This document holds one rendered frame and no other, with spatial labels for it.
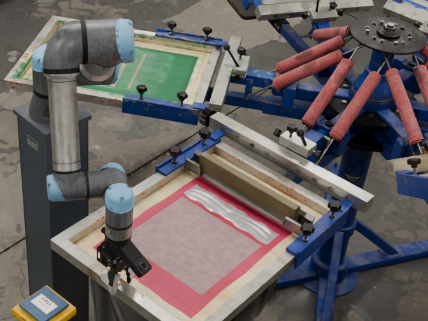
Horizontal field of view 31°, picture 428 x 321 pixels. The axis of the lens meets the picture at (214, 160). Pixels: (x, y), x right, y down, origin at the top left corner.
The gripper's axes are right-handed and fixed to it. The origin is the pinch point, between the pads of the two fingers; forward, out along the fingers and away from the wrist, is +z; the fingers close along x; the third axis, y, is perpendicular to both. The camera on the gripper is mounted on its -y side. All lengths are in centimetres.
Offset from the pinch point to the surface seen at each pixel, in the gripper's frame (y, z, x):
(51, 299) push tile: 12.0, 1.1, 16.5
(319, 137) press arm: -2, -6, -99
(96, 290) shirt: 18.5, 20.6, -7.4
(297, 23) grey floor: 160, 99, -351
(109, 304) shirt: 13.4, 24.5, -8.5
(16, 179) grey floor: 158, 98, -83
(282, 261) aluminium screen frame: -27.7, -0.8, -41.5
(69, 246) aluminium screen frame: 22.9, -0.9, -0.2
